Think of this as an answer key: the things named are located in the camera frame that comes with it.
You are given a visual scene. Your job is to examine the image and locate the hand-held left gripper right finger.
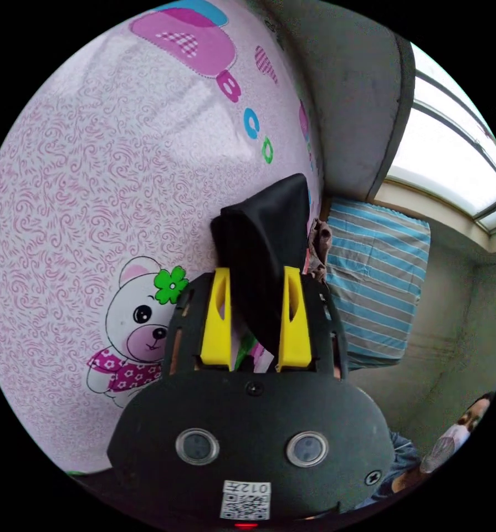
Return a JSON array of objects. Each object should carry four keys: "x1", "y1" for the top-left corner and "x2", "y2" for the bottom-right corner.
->
[{"x1": 275, "y1": 265, "x2": 313, "y2": 373}]

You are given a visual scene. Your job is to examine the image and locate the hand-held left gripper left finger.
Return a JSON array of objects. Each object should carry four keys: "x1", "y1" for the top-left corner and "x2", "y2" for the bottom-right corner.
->
[{"x1": 201, "y1": 267, "x2": 233, "y2": 372}]

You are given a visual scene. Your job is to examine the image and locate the black pants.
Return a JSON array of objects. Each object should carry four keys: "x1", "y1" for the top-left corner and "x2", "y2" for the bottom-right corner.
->
[{"x1": 209, "y1": 172, "x2": 311, "y2": 356}]

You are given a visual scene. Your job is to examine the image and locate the pile of clothes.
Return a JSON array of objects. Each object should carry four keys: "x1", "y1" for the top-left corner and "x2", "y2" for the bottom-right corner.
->
[{"x1": 305, "y1": 218, "x2": 334, "y2": 285}]

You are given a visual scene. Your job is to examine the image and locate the blue striped pillow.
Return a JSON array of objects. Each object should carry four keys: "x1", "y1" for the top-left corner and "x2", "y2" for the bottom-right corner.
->
[{"x1": 325, "y1": 197, "x2": 432, "y2": 372}]

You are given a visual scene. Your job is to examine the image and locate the person's body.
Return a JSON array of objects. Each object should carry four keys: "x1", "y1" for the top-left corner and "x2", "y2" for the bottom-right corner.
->
[{"x1": 351, "y1": 390, "x2": 496, "y2": 510}]

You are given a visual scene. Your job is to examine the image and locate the bed with pink printed sheet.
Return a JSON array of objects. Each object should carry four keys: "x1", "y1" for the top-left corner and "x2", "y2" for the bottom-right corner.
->
[{"x1": 0, "y1": 0, "x2": 328, "y2": 477}]

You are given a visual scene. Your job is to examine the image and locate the grey headboard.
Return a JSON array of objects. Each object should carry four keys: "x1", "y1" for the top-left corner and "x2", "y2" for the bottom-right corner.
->
[{"x1": 247, "y1": 0, "x2": 417, "y2": 203}]

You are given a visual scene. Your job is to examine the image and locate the window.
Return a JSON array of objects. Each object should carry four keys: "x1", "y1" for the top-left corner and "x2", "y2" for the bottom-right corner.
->
[{"x1": 385, "y1": 41, "x2": 496, "y2": 236}]

